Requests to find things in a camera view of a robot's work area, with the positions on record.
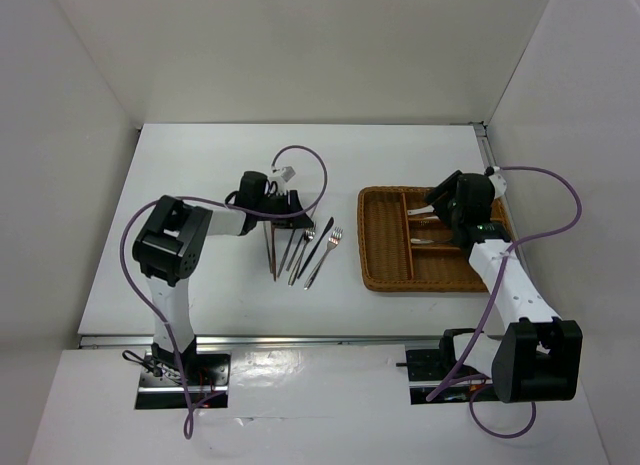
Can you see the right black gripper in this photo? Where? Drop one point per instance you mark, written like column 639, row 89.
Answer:
column 450, row 184

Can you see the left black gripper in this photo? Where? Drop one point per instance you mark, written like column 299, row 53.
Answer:
column 295, row 204

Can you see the white spoon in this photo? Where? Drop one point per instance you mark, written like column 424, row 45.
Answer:
column 420, row 211

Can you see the lone silver fork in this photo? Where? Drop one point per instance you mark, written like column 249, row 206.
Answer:
column 425, row 242

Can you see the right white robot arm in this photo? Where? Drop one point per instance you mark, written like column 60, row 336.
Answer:
column 523, row 346

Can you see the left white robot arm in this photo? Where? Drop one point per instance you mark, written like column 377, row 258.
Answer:
column 169, row 246

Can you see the black knife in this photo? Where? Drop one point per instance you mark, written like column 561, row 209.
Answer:
column 327, row 228

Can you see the copper brown knife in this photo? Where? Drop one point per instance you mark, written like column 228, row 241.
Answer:
column 273, row 255

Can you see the silver knife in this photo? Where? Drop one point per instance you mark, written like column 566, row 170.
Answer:
column 286, row 253

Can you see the silver chopstick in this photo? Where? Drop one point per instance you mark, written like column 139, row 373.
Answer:
column 266, row 232

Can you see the brown wicker divided tray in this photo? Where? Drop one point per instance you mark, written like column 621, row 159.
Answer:
column 389, row 263

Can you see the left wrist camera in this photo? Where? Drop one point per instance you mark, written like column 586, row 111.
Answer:
column 281, row 176

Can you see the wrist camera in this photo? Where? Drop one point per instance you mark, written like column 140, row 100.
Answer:
column 497, row 180
column 281, row 176

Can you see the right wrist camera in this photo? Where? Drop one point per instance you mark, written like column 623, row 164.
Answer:
column 497, row 180

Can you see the aluminium rail right side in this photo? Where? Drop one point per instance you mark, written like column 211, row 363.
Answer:
column 487, row 152

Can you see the aluminium rail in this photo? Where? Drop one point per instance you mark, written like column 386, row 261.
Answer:
column 487, row 152
column 228, row 342

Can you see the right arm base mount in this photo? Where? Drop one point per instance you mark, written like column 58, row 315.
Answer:
column 426, row 367

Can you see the aluminium rail front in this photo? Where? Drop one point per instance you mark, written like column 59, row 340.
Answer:
column 228, row 342

